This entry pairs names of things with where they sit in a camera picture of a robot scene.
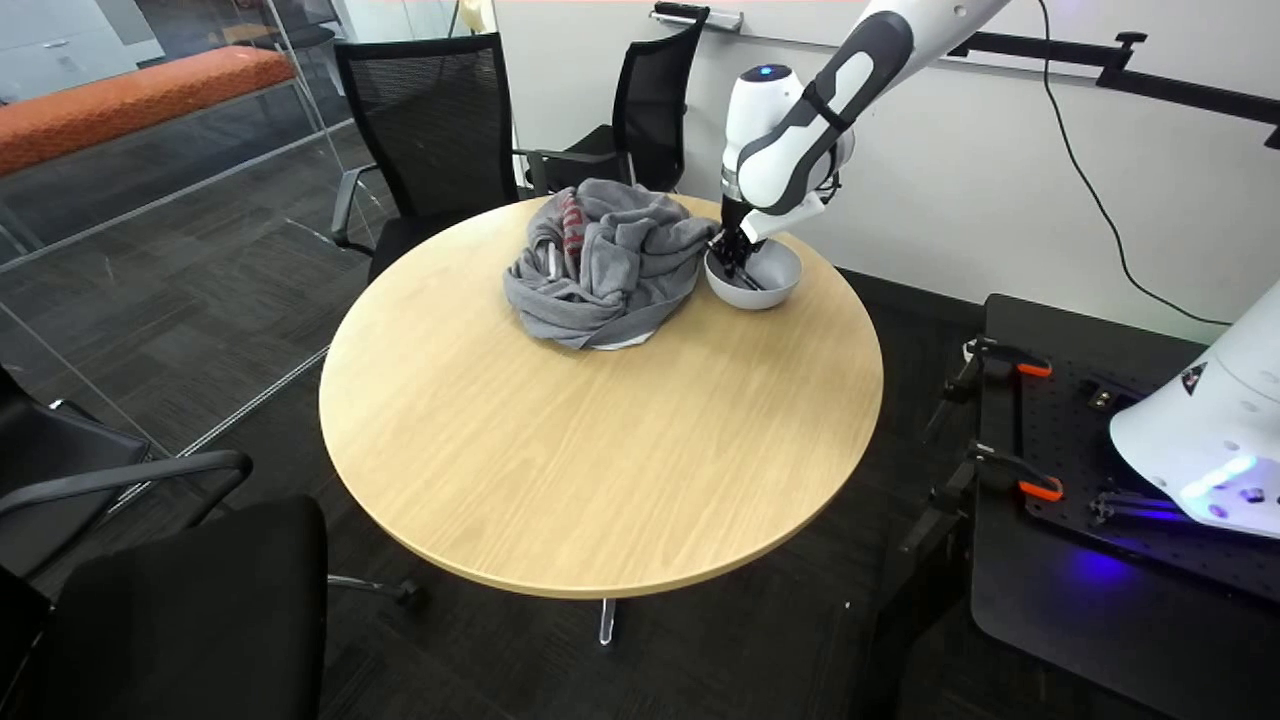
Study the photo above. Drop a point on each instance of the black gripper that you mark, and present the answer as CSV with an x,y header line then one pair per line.
x,y
743,224

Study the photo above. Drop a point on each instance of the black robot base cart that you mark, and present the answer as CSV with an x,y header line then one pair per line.
x,y
1067,613

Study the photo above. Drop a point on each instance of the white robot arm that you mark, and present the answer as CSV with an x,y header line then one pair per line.
x,y
801,134

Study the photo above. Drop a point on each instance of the grey round bowl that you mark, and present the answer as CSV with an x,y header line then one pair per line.
x,y
774,284

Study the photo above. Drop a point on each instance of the whiteboard marker tray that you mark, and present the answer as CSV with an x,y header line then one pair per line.
x,y
702,19

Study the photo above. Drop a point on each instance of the grey crumpled cloth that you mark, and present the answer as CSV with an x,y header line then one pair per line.
x,y
603,273

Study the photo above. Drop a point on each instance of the black mesh office chair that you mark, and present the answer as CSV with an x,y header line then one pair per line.
x,y
427,134
654,106

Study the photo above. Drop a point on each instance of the orange black bar clamp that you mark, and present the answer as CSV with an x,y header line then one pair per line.
x,y
993,360
1015,478

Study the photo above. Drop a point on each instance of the black pegboard plate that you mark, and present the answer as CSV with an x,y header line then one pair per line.
x,y
1067,443

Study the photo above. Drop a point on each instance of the metal table leg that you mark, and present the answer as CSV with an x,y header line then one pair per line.
x,y
605,627

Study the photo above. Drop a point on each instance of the orange bench cushion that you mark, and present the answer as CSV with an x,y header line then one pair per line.
x,y
121,106

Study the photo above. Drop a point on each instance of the black solid-back office chair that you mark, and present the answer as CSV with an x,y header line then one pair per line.
x,y
186,613

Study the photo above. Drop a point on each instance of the black office chair with armrest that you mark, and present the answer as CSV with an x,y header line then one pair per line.
x,y
83,465

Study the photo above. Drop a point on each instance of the black wall mount rail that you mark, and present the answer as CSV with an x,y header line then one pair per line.
x,y
1172,84

